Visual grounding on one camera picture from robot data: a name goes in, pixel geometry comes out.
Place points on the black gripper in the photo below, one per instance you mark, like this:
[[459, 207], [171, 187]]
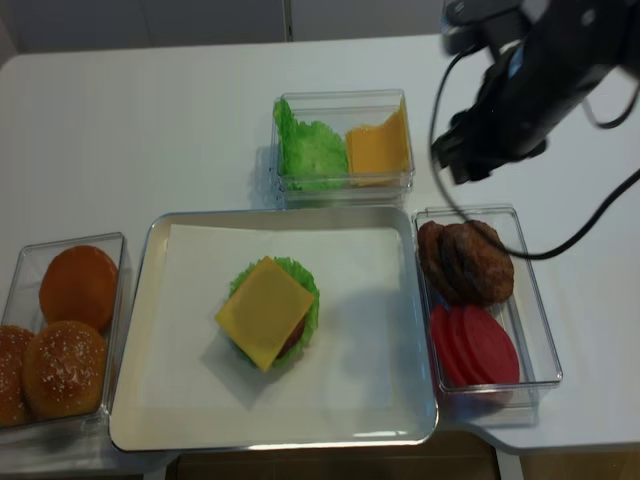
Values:
[[526, 93]]

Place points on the yellow cheese slice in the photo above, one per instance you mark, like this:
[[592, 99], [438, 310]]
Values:
[[264, 312]]

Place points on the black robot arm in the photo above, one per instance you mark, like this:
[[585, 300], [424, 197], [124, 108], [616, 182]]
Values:
[[573, 23]]

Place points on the orange cheese slice stack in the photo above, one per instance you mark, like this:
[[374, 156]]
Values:
[[378, 152]]

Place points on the clear box with lettuce cheese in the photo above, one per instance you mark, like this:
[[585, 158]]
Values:
[[343, 111]]

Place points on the green lettuce in box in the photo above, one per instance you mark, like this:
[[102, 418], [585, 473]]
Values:
[[313, 155]]

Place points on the green lettuce leaf on tray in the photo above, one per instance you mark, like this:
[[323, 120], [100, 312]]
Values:
[[307, 280]]

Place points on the middle brown patty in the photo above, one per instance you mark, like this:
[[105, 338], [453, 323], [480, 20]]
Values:
[[452, 265]]

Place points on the left brown patty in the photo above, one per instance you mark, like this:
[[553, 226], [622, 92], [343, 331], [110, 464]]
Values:
[[429, 257]]

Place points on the right brown patty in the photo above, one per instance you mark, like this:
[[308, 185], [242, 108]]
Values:
[[487, 270]]

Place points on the left red tomato slice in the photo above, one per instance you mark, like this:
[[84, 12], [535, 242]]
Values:
[[440, 331]]

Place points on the red tomato slice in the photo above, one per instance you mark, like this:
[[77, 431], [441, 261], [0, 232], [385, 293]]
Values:
[[468, 368], [440, 331], [490, 348]]

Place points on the middle red tomato slice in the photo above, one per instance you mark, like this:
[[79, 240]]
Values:
[[468, 368]]

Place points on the clear box with patties tomatoes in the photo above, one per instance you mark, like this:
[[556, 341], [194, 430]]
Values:
[[524, 320]]

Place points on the right red tomato slice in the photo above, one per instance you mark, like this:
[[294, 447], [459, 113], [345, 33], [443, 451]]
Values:
[[490, 348]]

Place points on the white paper liner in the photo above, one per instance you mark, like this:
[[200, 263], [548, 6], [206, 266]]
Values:
[[191, 363]]

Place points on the brown burger patty on tray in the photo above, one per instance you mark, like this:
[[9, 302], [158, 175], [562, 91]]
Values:
[[293, 338]]

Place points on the silver metal tray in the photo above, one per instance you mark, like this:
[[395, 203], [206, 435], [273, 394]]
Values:
[[409, 419]]

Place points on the plain orange bun bottom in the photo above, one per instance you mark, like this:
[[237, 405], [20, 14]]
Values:
[[80, 285]]

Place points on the clear box with buns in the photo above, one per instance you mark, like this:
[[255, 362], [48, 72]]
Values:
[[23, 309]]

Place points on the sesame bun top centre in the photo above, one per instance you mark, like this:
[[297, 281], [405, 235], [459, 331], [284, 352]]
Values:
[[63, 370]]

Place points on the sesame bun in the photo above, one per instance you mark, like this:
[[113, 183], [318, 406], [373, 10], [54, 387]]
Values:
[[63, 370], [14, 341]]

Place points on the sesame bun top left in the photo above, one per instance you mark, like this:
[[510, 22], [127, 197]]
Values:
[[14, 341]]

